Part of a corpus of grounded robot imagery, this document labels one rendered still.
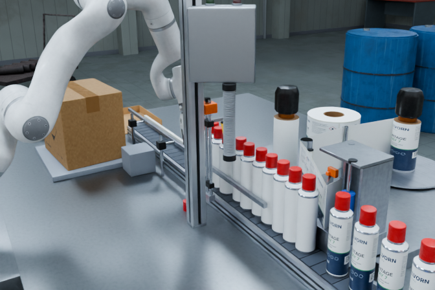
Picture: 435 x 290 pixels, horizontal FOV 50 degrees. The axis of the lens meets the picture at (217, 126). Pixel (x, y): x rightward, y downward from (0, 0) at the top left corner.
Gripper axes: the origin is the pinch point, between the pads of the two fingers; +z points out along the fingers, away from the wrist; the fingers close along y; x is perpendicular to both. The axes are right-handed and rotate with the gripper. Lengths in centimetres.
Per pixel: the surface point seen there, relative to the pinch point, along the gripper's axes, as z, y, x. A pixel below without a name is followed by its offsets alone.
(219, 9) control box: -37, -12, -51
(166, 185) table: 9.3, -11.5, 7.7
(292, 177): 7, -2, -54
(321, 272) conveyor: 29, -3, -61
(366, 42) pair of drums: -52, 251, 150
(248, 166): 3.9, -1.7, -34.8
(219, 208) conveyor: 16.7, -5.5, -18.9
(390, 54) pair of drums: -38, 263, 138
